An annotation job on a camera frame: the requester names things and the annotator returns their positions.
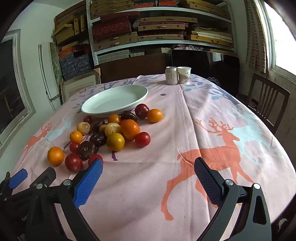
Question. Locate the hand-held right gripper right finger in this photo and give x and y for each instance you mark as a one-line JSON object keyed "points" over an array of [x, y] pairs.
{"points": [[208, 183]]}

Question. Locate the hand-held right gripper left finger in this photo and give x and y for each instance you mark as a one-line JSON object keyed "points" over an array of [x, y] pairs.
{"points": [[89, 183]]}

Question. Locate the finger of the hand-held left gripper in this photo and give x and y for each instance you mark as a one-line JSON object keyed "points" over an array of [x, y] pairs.
{"points": [[45, 175], [17, 178]]}

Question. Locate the medium orange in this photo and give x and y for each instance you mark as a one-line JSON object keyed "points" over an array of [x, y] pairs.
{"points": [[55, 156]]}

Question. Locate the large dark mangosteen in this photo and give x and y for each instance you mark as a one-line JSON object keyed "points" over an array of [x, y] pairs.
{"points": [[86, 150]]}

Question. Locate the small orange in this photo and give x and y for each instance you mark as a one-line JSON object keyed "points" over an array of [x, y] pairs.
{"points": [[155, 115], [75, 136], [114, 118]]}

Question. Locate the yellow plum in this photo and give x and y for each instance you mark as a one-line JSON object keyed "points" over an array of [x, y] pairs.
{"points": [[115, 141]]}

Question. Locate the small pale yellow fruit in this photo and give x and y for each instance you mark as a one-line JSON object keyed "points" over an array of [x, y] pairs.
{"points": [[102, 127]]}

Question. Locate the large orange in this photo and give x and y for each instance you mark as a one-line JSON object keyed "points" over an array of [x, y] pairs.
{"points": [[130, 129]]}

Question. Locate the white oval plate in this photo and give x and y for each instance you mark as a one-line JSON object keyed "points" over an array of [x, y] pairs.
{"points": [[113, 100]]}

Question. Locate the dark red plum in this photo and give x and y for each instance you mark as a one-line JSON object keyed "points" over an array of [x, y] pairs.
{"points": [[141, 110]]}

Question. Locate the pink deer print tablecloth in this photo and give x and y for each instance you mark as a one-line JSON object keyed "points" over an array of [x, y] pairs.
{"points": [[161, 120]]}

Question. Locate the white cabinet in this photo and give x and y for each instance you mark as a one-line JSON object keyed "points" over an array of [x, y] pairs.
{"points": [[78, 84]]}

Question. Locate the dark wooden chair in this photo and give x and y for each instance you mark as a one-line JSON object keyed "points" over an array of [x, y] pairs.
{"points": [[266, 97]]}

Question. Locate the white leaning board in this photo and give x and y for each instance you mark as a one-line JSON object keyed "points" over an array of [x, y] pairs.
{"points": [[46, 69]]}

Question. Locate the metal cup right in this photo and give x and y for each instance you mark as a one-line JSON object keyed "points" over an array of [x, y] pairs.
{"points": [[184, 74]]}

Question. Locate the stack of blue patterned boxes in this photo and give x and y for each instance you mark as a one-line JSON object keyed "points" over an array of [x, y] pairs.
{"points": [[74, 63]]}

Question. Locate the black screen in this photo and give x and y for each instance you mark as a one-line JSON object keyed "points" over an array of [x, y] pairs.
{"points": [[203, 67]]}

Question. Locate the brown wooden board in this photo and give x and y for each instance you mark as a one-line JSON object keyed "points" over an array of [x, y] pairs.
{"points": [[129, 67]]}

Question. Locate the white metal shelf rack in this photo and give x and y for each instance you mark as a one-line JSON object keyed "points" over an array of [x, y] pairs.
{"points": [[161, 42]]}

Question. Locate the woven window blind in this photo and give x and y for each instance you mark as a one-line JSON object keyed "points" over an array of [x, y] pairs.
{"points": [[254, 34]]}

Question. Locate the shelf of flat boxes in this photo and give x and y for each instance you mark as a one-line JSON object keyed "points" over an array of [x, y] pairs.
{"points": [[115, 27]]}

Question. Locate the window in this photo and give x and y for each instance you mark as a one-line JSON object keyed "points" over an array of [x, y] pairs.
{"points": [[284, 34]]}

